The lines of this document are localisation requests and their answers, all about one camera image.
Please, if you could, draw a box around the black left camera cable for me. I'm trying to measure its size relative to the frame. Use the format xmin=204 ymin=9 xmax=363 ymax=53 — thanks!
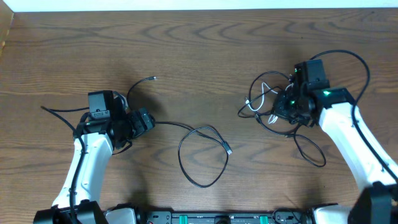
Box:
xmin=40 ymin=105 xmax=91 ymax=224

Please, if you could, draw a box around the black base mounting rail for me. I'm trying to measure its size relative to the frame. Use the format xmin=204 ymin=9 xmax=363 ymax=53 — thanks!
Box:
xmin=105 ymin=210 xmax=315 ymax=224

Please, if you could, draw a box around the white usb cable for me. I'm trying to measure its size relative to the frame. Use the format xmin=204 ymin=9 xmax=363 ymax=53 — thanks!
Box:
xmin=244 ymin=81 xmax=295 ymax=125

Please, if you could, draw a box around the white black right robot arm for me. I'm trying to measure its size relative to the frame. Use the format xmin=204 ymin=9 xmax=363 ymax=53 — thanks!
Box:
xmin=272 ymin=88 xmax=397 ymax=223

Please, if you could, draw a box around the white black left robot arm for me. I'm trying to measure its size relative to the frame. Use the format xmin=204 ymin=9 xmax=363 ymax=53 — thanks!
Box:
xmin=34 ymin=108 xmax=155 ymax=223

